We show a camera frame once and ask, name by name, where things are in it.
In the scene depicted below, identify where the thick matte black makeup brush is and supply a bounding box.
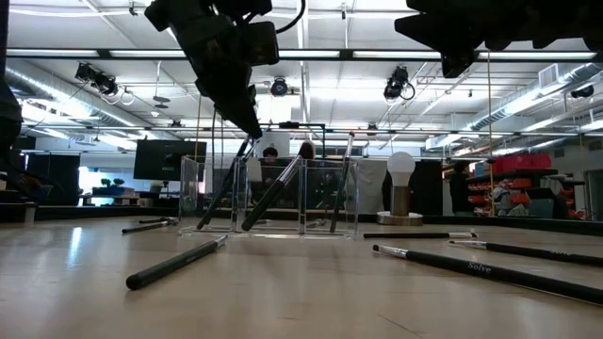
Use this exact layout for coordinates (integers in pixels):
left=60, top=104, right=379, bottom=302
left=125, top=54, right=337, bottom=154
left=124, top=234, right=229, bottom=291

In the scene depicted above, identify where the black overhead camera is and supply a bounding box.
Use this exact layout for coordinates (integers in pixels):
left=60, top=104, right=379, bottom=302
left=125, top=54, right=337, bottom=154
left=269, top=76, right=289, bottom=98

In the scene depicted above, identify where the black ceiling speaker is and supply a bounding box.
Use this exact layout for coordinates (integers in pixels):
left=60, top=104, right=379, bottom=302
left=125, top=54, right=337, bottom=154
left=570, top=84, right=596, bottom=100

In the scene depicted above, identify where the black cabinet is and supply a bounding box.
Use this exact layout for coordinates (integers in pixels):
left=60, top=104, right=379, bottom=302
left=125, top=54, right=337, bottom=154
left=408, top=159, right=445, bottom=217

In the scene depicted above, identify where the black partition panel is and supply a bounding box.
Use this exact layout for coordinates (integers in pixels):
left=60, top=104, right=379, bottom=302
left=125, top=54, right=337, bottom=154
left=25, top=153, right=82, bottom=207

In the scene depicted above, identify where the white bulb brass table lamp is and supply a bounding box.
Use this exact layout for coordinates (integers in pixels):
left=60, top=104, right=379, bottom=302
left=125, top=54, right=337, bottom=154
left=376, top=151, right=424, bottom=227

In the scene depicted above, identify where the white ceiling vent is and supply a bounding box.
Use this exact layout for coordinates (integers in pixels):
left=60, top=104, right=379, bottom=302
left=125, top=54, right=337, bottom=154
left=538, top=62, right=561, bottom=89

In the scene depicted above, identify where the white paper sheet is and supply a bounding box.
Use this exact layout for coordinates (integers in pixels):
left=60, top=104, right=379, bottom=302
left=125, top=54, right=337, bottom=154
left=244, top=157, right=264, bottom=184

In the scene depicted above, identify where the person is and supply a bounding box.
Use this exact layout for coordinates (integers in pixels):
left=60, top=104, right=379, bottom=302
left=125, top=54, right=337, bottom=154
left=261, top=145, right=280, bottom=187
left=448, top=159, right=478, bottom=217

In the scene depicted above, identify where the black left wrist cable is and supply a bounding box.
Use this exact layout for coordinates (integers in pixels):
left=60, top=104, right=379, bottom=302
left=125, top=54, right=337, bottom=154
left=275, top=0, right=307, bottom=35

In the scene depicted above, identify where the black background rig frame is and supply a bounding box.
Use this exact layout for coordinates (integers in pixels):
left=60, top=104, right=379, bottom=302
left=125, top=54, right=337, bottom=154
left=251, top=121, right=327, bottom=159

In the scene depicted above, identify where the black comb head makeup brush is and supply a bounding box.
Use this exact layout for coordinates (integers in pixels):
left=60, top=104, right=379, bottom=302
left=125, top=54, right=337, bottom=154
left=121, top=219, right=179, bottom=235

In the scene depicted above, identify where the silver ceiling duct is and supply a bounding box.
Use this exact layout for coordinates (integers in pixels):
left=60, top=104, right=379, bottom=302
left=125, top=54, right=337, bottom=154
left=470, top=62, right=603, bottom=133
left=18, top=63, right=142, bottom=142

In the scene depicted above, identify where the blue planter with plants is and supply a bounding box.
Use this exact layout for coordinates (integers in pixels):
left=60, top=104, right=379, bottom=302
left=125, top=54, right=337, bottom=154
left=91, top=177, right=127, bottom=197

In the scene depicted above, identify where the clear acrylic three-compartment organizer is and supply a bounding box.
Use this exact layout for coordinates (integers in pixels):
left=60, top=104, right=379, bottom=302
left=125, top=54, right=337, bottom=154
left=178, top=154, right=359, bottom=239

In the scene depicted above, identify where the white cloth cover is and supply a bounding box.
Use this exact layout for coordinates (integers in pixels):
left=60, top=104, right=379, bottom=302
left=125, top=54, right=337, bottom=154
left=356, top=158, right=393, bottom=216

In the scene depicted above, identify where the black overhead frame bar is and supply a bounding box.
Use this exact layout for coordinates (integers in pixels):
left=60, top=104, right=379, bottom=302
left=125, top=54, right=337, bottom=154
left=0, top=47, right=603, bottom=62

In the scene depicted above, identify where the black table edge rail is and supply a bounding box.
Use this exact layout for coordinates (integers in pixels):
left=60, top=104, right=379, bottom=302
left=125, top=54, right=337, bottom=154
left=0, top=202, right=603, bottom=237

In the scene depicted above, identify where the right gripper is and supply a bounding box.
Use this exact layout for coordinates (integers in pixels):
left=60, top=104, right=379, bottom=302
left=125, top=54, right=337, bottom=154
left=394, top=0, right=603, bottom=79

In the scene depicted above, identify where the shelf with red bins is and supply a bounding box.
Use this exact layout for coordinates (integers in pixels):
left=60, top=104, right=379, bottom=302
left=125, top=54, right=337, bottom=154
left=465, top=153, right=588, bottom=220

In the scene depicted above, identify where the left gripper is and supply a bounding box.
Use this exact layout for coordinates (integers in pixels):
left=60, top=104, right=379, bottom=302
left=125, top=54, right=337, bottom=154
left=143, top=0, right=273, bottom=140

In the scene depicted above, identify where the black tip makeup brush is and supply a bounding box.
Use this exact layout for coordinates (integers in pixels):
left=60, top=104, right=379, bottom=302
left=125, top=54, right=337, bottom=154
left=371, top=243, right=603, bottom=306

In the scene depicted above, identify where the black hanging cable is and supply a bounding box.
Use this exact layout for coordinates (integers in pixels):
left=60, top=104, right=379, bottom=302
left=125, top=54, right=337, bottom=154
left=211, top=107, right=219, bottom=159

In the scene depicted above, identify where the black monitor screen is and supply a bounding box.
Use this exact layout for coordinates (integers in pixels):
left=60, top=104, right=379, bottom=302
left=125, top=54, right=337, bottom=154
left=133, top=138, right=208, bottom=182

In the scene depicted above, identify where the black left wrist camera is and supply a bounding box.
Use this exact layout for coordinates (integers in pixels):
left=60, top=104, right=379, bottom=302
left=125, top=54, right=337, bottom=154
left=243, top=20, right=281, bottom=68

